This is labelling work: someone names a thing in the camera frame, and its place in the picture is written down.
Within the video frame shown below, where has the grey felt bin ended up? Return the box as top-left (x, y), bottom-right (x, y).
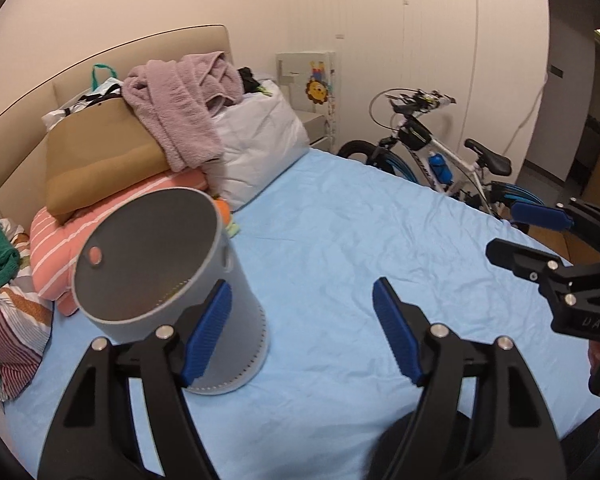
top-left (71, 187), bottom-right (272, 395)

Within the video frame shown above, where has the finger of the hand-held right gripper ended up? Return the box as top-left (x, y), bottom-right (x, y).
top-left (511, 200), bottom-right (600, 261)
top-left (486, 239), bottom-right (563, 281)

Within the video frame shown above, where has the white pillow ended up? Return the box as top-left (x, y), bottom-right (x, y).
top-left (207, 80), bottom-right (311, 212)

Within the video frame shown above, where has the beige padded headboard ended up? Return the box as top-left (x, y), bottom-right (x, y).
top-left (0, 24), bottom-right (233, 211)

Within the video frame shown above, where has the person's right leg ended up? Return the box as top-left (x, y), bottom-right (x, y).
top-left (560, 410), bottom-right (600, 480)

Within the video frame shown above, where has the brown and white striped cloth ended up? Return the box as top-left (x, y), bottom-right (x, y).
top-left (0, 220), bottom-right (55, 403)

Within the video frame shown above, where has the dark cloth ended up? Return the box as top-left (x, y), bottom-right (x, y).
top-left (237, 66), bottom-right (276, 98)

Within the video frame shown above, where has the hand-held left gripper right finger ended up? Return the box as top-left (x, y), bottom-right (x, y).
top-left (372, 276), bottom-right (567, 480)

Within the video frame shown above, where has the black bicycle frame bag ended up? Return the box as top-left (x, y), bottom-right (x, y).
top-left (397, 117), bottom-right (431, 151)

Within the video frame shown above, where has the pink striped blanket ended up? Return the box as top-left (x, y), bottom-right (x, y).
top-left (30, 169), bottom-right (211, 317)

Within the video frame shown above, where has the green orange soft toy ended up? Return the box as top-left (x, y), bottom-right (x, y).
top-left (212, 197), bottom-right (242, 238)

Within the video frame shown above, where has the beige nightstand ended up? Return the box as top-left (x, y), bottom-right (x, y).
top-left (300, 112), bottom-right (331, 151)

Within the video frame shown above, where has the blue water bottle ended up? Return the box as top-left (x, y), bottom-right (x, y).
top-left (428, 152), bottom-right (453, 184)

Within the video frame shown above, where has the white board with lion sticker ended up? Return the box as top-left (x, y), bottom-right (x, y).
top-left (275, 50), bottom-right (337, 138)

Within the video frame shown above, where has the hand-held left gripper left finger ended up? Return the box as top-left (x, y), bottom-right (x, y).
top-left (36, 280), bottom-right (232, 480)

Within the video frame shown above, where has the white and blue bicycle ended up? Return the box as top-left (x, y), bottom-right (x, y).
top-left (336, 89), bottom-right (546, 226)

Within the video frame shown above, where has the mauve fleece robe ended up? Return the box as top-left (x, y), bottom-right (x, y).
top-left (121, 51), bottom-right (244, 172)

